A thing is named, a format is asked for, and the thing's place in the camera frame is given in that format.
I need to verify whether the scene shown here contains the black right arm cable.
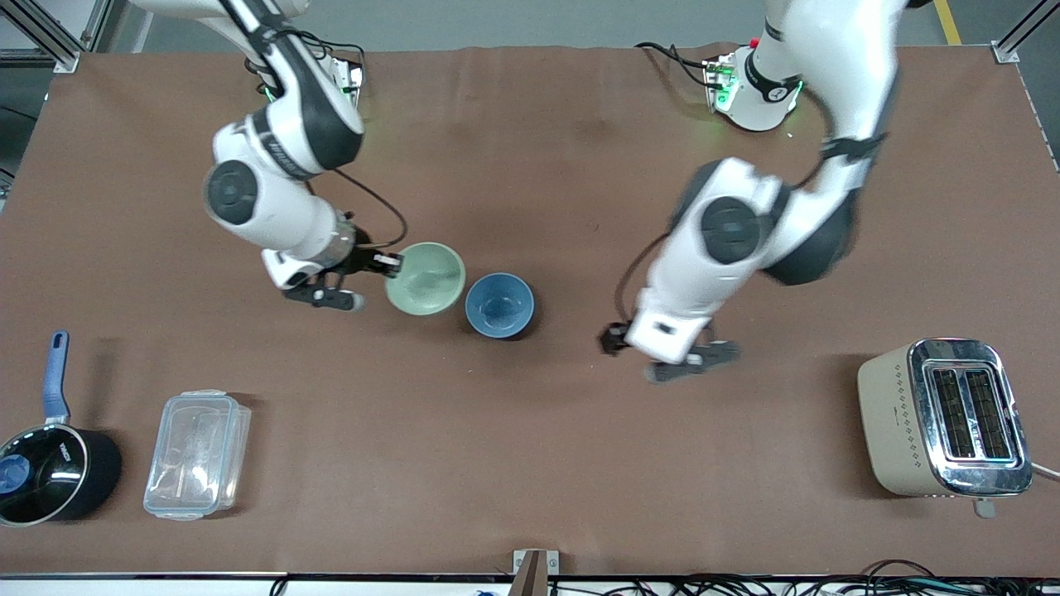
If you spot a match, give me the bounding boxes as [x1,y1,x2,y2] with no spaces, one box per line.
[331,166,409,251]

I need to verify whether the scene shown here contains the black right base cable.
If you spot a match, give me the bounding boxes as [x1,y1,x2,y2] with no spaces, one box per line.
[290,29,366,92]

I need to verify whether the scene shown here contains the black saucepan blue handle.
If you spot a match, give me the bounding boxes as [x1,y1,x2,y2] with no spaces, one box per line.
[0,331,123,528]

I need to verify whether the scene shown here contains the black left base cable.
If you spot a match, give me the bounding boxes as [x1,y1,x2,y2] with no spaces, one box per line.
[635,41,715,88]

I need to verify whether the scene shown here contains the green ceramic bowl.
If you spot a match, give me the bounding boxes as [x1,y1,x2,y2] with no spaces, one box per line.
[384,242,467,316]

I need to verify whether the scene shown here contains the blue ceramic bowl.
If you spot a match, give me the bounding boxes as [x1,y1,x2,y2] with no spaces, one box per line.
[465,272,536,339]

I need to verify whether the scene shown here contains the black base cable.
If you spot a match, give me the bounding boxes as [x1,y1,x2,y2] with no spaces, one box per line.
[290,29,366,92]
[635,41,715,88]

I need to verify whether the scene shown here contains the beige chrome two-slot toaster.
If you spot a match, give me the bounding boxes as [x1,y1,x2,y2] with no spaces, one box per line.
[857,338,1034,520]

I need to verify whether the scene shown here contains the tangled black floor cables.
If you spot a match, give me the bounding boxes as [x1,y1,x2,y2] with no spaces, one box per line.
[662,560,1060,596]

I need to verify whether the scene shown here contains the clear plastic lidded container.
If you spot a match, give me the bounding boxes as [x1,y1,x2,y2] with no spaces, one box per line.
[143,389,252,522]

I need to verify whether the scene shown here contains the glass pot lid blue knob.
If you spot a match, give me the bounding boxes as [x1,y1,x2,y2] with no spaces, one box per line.
[0,424,89,526]

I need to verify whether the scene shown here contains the brown table mat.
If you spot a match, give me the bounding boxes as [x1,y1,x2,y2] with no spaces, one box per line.
[0,43,1060,578]

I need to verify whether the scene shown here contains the metal bracket with post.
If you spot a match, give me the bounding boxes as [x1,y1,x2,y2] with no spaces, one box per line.
[509,549,560,596]

